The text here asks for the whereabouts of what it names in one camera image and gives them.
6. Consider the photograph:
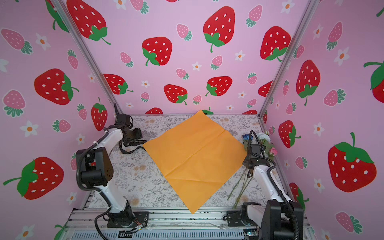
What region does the left corner aluminium post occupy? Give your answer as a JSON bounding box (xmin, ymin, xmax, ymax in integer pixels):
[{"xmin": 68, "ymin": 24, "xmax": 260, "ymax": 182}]
[{"xmin": 52, "ymin": 0, "xmax": 124, "ymax": 114}]

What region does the white fake rose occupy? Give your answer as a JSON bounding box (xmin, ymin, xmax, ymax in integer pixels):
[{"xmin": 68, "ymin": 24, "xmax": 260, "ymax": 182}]
[{"xmin": 227, "ymin": 131, "xmax": 272, "ymax": 209}]

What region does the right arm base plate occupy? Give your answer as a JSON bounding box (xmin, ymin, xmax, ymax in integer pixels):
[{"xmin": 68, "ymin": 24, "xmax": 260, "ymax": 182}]
[{"xmin": 223, "ymin": 211, "xmax": 259, "ymax": 227}]

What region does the pink fake rose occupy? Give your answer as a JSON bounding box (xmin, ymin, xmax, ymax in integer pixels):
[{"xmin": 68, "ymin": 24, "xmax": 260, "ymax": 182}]
[{"xmin": 266, "ymin": 147, "xmax": 278, "ymax": 157}]

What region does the orange wrapping paper sheet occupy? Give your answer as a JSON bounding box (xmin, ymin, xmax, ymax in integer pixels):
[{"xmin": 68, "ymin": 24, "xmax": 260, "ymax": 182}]
[{"xmin": 143, "ymin": 111, "xmax": 247, "ymax": 214}]

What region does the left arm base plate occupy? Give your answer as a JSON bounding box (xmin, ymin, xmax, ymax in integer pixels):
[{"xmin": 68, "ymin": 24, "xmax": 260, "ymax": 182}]
[{"xmin": 107, "ymin": 212, "xmax": 150, "ymax": 229}]

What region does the corner aluminium post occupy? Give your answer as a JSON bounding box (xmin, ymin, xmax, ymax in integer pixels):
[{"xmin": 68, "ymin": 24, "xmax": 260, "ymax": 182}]
[
  {"xmin": 259, "ymin": 0, "xmax": 320, "ymax": 119},
  {"xmin": 52, "ymin": 0, "xmax": 124, "ymax": 114}
]

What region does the right corner aluminium post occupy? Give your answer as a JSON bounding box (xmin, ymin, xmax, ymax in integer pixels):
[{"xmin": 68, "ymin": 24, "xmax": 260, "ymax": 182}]
[{"xmin": 259, "ymin": 0, "xmax": 320, "ymax": 119}]

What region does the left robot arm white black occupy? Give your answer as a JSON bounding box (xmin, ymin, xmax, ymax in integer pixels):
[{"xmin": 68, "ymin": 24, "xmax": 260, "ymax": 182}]
[{"xmin": 76, "ymin": 114, "xmax": 146, "ymax": 225}]

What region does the blue fake rose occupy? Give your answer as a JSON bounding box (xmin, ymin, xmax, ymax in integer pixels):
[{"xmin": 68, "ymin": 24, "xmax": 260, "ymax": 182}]
[{"xmin": 242, "ymin": 134, "xmax": 253, "ymax": 151}]

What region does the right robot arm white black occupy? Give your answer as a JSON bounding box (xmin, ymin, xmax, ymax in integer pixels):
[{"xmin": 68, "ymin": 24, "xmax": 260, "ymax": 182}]
[{"xmin": 240, "ymin": 144, "xmax": 304, "ymax": 240}]

